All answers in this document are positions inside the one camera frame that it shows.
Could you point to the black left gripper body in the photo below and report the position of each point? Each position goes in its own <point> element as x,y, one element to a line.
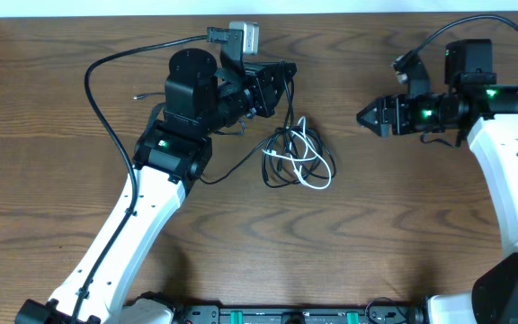
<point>265,85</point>

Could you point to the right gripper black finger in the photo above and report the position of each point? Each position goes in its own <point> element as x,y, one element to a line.
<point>370,111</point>
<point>372,126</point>

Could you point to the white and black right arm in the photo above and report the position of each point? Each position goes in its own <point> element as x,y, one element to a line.
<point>485,115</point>

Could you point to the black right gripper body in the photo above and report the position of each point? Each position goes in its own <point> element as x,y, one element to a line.
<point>424,113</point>

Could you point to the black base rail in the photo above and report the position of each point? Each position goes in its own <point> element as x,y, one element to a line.
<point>375,313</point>

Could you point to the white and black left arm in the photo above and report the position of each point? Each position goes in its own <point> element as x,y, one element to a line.
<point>203,95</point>

